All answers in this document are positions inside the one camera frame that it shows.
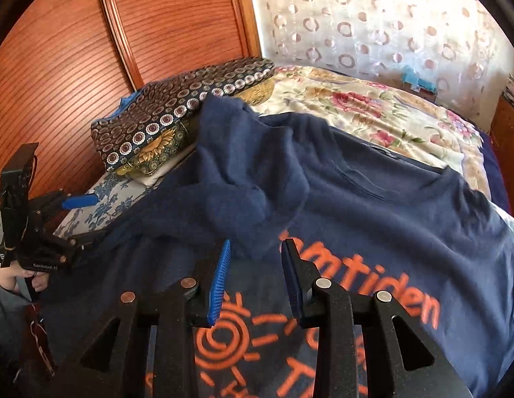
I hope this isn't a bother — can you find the blue floral bedspread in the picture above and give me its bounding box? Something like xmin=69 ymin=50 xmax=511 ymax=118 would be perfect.
xmin=54 ymin=169 xmax=160 ymax=239

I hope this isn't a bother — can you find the yellow sunflower folded cloth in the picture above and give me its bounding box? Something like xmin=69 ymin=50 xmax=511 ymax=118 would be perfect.
xmin=118 ymin=78 xmax=277 ymax=177

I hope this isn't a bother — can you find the blue folded cloth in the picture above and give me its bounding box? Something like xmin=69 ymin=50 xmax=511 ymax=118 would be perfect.
xmin=109 ymin=91 xmax=142 ymax=119

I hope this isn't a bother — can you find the white curtain with circles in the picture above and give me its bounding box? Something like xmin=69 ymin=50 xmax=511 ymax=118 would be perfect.
xmin=244 ymin=0 xmax=514 ymax=133

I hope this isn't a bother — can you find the wooden slatted headboard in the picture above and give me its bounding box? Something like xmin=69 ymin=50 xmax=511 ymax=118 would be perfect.
xmin=0 ymin=0 xmax=262 ymax=233

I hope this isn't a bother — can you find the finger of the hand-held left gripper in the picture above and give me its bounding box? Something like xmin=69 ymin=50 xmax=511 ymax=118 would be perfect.
xmin=31 ymin=191 xmax=99 ymax=221
xmin=46 ymin=233 xmax=105 ymax=264

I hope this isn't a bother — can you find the wooden cabinet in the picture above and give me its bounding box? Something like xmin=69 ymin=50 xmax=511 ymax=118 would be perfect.
xmin=488 ymin=97 xmax=514 ymax=216

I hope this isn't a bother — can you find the person's left hand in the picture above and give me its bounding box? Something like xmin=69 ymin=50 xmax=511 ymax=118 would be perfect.
xmin=0 ymin=264 xmax=49 ymax=294

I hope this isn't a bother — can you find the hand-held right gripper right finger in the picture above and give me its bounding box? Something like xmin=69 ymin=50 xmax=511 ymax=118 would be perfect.
xmin=281 ymin=238 xmax=461 ymax=398

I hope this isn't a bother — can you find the circle-patterned folded cloth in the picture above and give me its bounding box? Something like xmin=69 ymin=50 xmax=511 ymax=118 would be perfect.
xmin=91 ymin=57 xmax=275 ymax=173

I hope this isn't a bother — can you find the blue plastic object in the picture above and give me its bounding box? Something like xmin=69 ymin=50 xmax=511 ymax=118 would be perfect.
xmin=400 ymin=66 xmax=438 ymax=94

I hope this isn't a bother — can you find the pink floral satin blanket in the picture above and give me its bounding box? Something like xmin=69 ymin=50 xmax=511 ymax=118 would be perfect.
xmin=253 ymin=65 xmax=511 ymax=213

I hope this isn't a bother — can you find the cream folded cloth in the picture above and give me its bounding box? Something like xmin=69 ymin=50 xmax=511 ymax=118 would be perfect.
xmin=135 ymin=145 xmax=200 ymax=188

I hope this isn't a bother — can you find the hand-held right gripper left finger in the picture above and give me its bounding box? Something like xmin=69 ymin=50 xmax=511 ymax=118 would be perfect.
xmin=54 ymin=239 xmax=233 ymax=398

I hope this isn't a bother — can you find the navy t-shirt with orange print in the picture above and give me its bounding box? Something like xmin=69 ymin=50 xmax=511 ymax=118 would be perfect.
xmin=33 ymin=91 xmax=514 ymax=398

